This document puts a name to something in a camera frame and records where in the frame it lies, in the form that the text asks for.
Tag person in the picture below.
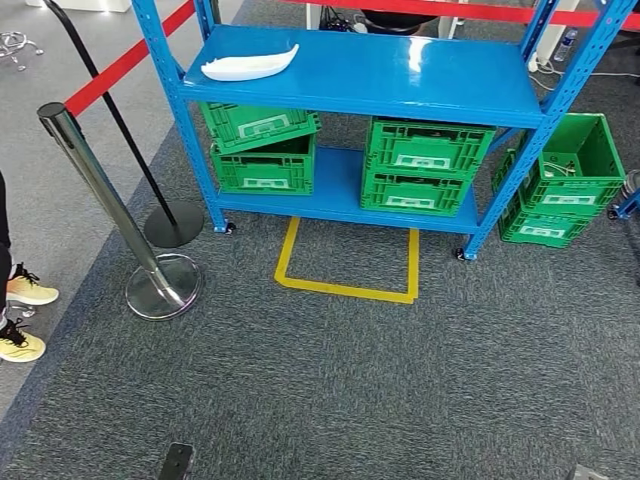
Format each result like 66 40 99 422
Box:
0 168 60 364

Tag black stanchion post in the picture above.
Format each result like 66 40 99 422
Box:
42 0 179 228

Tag clear water bottle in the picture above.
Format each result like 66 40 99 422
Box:
553 27 579 64

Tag black stanchion round base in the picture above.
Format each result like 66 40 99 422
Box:
143 200 205 250

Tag black cable bundle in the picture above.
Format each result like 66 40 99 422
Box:
318 5 355 34

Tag white platform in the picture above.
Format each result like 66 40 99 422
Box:
25 0 133 14

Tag blue metal shelf rack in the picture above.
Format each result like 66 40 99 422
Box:
131 0 640 262
607 188 640 222

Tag chrome stanchion post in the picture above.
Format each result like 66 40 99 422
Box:
36 101 177 301

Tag white cable bundle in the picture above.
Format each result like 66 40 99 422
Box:
542 160 577 179

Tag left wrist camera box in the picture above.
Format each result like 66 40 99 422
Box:
158 442 195 480

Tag chrome chair base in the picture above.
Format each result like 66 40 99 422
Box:
0 30 45 73

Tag black stool chrome base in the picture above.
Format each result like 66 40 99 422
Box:
359 9 437 36

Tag white plastic cover part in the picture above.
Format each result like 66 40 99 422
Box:
201 43 300 83

